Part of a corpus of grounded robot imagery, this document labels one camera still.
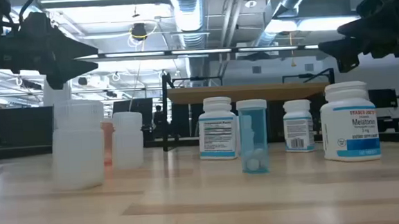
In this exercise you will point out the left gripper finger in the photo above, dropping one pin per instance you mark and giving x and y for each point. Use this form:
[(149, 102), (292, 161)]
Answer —
[(61, 71), (67, 47)]

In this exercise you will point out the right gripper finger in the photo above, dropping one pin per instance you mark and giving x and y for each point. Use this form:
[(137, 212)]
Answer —
[(343, 49), (355, 28)]

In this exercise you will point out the white blue-label supplement bottle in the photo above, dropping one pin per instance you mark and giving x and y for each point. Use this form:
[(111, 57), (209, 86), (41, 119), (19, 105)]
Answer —
[(350, 127), (298, 128), (218, 131)]

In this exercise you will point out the translucent white plastic bottle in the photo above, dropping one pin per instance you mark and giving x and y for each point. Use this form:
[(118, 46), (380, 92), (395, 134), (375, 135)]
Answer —
[(128, 144), (78, 150)]

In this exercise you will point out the blue pill vial white cap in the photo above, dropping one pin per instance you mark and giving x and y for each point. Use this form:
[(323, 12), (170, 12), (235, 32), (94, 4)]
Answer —
[(253, 140)]

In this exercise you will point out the black monitor on arm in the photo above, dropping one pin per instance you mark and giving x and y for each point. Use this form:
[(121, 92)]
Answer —
[(382, 98)]

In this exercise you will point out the white building pillar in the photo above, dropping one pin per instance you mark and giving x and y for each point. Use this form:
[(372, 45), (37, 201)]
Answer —
[(57, 96)]

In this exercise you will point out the dark office partition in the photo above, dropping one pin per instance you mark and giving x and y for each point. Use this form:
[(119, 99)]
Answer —
[(16, 126)]

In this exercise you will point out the black desk monitor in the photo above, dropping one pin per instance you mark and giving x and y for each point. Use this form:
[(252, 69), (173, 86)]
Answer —
[(133, 107)]

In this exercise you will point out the person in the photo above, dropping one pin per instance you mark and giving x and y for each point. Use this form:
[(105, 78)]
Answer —
[(158, 118)]

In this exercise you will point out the overhead LED light bar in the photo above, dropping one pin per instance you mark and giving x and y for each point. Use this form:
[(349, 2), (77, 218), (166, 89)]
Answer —
[(199, 51)]

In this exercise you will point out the black dome ceiling camera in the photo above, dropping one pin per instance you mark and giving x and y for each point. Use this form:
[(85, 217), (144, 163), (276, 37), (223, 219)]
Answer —
[(139, 30)]

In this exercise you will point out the wooden shelf black metal frame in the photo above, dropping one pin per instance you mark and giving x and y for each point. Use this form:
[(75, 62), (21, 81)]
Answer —
[(247, 92)]

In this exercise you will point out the silver round air duct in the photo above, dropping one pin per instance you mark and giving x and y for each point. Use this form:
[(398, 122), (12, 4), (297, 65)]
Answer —
[(188, 19)]

